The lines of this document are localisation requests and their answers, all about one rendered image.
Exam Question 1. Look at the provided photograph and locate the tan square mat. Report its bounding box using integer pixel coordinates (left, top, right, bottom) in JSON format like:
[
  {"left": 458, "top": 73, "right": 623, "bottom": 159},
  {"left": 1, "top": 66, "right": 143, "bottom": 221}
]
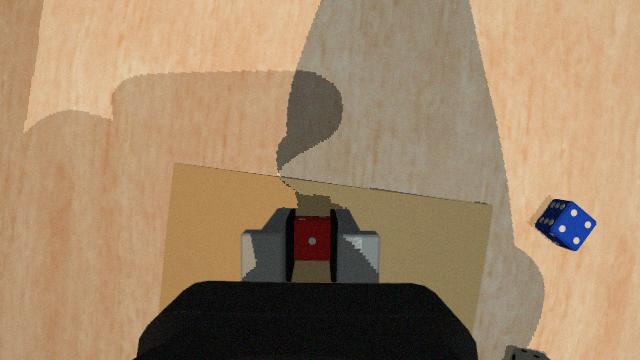
[{"left": 159, "top": 163, "right": 493, "bottom": 335}]

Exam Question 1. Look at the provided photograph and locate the red die with grey pips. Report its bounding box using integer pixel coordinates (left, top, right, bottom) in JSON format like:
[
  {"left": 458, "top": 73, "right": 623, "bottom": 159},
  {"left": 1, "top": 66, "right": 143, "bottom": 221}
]
[{"left": 294, "top": 216, "right": 331, "bottom": 261}]

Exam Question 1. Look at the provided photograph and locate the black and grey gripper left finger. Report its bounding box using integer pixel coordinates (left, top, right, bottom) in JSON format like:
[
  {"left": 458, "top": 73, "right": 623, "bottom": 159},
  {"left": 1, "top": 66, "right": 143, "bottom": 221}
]
[{"left": 240, "top": 208, "right": 296, "bottom": 282}]

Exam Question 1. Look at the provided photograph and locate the blue die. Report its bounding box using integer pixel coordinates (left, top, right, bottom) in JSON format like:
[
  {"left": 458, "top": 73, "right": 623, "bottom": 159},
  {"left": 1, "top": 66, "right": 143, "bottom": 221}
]
[{"left": 535, "top": 199, "right": 596, "bottom": 251}]

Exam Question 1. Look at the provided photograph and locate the beige die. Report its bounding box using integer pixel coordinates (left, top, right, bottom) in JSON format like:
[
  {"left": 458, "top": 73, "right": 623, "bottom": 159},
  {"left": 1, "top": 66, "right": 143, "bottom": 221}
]
[{"left": 510, "top": 348, "right": 550, "bottom": 360}]

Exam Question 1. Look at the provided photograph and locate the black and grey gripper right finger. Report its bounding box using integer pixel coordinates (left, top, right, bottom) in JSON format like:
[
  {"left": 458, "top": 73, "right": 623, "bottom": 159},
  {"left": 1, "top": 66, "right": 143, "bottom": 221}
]
[{"left": 330, "top": 209, "right": 380, "bottom": 283}]

